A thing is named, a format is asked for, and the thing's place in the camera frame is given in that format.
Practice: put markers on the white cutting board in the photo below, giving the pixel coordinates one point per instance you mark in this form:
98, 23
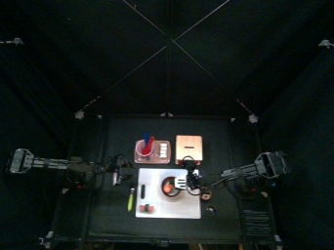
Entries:
174, 206

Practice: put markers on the round brown toy sushi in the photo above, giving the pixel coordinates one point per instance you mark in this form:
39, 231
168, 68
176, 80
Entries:
206, 195

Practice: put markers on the grey frame corner bracket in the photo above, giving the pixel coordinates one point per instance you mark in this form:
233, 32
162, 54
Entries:
79, 114
253, 118
16, 41
325, 43

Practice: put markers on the red toy utensil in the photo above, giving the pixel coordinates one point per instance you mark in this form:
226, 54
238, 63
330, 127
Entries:
150, 145

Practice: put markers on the white ridged block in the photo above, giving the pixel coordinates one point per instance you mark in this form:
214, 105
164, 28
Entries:
163, 150

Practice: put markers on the round dark toy piece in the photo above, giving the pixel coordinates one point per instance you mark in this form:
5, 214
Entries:
210, 210

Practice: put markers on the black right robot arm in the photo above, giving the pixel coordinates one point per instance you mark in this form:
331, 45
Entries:
257, 167

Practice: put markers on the toy carrot with green top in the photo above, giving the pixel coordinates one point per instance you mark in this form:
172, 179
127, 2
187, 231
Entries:
167, 188

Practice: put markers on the sushi piece with green band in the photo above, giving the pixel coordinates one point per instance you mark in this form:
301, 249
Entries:
146, 208

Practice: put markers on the blue toy utensil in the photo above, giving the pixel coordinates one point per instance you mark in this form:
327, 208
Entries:
146, 136

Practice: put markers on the tan wooden block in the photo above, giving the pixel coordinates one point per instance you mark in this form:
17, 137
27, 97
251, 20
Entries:
188, 145

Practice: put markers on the white printed label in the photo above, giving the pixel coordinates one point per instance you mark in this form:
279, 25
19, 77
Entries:
255, 224

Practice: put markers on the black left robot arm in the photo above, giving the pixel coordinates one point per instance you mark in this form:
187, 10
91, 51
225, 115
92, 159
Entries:
56, 162

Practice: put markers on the brown round object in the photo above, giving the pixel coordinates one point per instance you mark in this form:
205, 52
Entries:
170, 194

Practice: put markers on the yellow-green toy knife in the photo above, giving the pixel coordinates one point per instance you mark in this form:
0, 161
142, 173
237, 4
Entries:
130, 199

